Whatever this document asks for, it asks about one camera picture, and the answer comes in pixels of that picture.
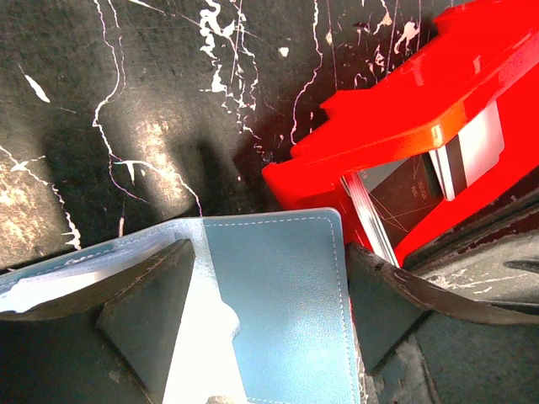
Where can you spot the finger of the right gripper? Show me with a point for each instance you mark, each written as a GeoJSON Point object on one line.
{"type": "Point", "coordinates": [494, 261]}

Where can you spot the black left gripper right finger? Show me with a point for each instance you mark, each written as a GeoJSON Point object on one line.
{"type": "Point", "coordinates": [423, 344]}

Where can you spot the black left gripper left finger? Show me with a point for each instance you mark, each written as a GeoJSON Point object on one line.
{"type": "Point", "coordinates": [110, 342]}

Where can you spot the blue leather card holder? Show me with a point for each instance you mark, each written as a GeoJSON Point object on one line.
{"type": "Point", "coordinates": [267, 313]}

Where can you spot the red plastic card tray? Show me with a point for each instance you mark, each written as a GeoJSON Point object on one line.
{"type": "Point", "coordinates": [485, 54]}

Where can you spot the black VIP card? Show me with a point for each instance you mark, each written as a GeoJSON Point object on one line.
{"type": "Point", "coordinates": [403, 194]}

